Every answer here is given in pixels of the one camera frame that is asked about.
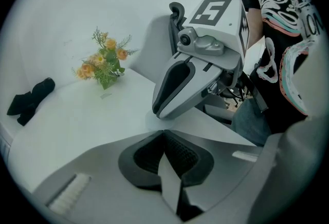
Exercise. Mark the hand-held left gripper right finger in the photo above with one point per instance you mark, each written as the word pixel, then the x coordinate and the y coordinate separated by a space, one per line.
pixel 226 166

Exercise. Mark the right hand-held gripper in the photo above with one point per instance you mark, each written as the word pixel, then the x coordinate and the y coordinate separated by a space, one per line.
pixel 218 30

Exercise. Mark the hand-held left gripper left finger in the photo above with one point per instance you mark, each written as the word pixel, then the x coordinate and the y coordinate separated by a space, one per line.
pixel 102 179

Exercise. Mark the person's right forearm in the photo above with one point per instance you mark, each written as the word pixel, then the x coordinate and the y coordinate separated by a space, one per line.
pixel 254 26

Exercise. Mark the person's grey jeans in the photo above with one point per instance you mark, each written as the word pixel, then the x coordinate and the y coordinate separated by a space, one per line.
pixel 252 122

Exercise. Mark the small clear plastic scrap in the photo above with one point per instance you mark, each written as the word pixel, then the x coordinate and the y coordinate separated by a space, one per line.
pixel 105 95

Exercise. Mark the yellow flower bouquet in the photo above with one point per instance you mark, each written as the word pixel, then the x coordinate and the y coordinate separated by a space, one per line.
pixel 108 63

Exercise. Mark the black high-back office chair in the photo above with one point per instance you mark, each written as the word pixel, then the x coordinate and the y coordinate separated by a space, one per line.
pixel 177 7

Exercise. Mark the crumpled black cloth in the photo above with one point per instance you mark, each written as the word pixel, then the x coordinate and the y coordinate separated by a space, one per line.
pixel 30 99

